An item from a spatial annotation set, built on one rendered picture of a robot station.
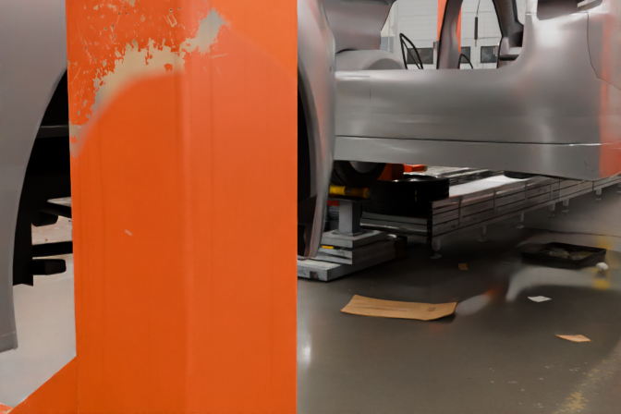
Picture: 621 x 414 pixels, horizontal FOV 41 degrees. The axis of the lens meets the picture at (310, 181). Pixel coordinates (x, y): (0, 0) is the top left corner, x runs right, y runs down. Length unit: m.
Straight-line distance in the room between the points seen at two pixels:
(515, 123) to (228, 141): 2.78
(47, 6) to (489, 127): 2.50
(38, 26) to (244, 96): 0.55
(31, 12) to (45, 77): 0.09
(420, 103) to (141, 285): 2.90
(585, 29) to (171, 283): 2.91
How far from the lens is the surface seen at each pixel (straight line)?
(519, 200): 6.87
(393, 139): 3.72
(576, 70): 3.47
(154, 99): 0.73
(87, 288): 0.82
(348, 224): 5.10
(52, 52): 1.26
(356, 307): 4.27
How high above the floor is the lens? 1.12
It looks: 6 degrees down
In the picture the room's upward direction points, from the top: straight up
